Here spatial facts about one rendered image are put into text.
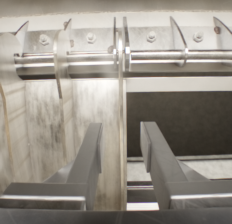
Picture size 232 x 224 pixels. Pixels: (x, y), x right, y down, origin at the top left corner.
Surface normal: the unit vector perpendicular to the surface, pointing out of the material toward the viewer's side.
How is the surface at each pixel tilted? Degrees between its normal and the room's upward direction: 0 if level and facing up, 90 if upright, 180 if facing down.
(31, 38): 29
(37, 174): 5
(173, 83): 0
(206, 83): 0
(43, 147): 9
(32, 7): 37
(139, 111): 20
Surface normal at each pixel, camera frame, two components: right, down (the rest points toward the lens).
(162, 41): -0.02, -0.20
